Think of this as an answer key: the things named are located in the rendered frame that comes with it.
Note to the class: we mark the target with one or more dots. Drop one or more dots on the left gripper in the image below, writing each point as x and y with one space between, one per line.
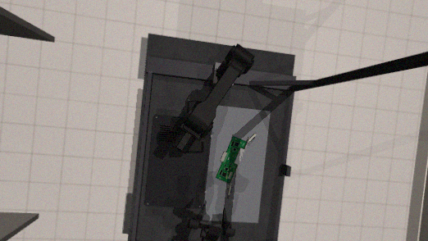
226 227

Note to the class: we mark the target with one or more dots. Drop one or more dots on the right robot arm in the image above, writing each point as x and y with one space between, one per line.
201 117

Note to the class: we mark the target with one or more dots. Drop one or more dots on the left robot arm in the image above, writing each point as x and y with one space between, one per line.
211 233

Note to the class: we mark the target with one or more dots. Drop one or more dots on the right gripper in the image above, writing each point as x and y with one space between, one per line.
197 146

